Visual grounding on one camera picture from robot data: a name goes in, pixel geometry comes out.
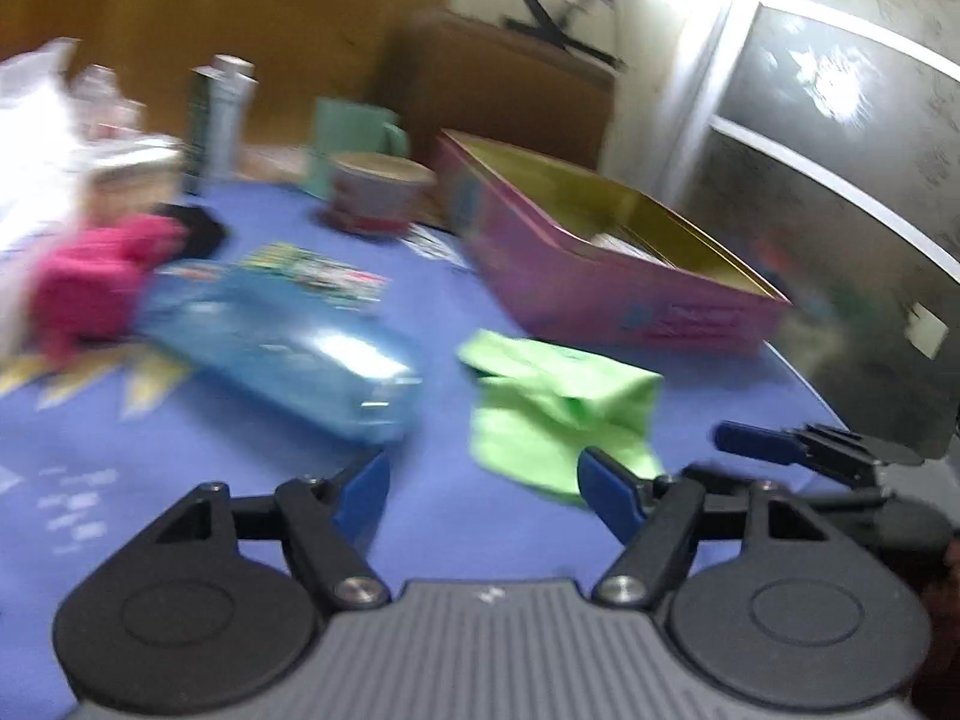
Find green cloth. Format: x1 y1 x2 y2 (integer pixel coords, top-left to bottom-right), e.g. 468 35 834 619
457 330 665 502

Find pink fuzzy sock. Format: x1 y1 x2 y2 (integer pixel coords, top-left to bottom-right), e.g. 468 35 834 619
29 213 187 367

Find blue plastic pencil case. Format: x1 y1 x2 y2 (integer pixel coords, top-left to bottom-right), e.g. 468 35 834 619
135 265 423 445

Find colourful card pack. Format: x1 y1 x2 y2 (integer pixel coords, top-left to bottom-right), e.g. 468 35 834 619
241 242 389 310

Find blue patterned tablecloth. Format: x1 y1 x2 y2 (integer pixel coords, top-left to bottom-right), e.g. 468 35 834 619
2 184 833 718

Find pink macaron biscuit tin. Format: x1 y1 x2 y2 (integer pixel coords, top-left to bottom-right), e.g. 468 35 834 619
434 130 791 355

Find small black object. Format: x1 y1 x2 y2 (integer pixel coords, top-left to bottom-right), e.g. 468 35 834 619
151 203 229 262

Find patterned paper cup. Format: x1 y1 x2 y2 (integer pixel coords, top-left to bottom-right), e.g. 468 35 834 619
322 151 436 239

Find mint green mug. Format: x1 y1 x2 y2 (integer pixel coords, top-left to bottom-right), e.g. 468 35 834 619
299 98 410 200

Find cotton swab box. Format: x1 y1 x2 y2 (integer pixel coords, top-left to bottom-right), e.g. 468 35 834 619
78 133 184 227

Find green white drink carton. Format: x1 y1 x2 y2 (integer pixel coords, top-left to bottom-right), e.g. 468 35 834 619
182 54 257 197

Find white tissue pack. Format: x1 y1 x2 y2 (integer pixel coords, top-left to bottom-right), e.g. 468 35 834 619
0 35 100 361

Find brown chair backrest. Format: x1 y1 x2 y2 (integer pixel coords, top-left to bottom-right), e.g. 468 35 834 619
370 8 617 169

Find clear crumpled plastic bag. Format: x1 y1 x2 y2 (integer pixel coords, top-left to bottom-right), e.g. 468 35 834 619
68 64 145 142

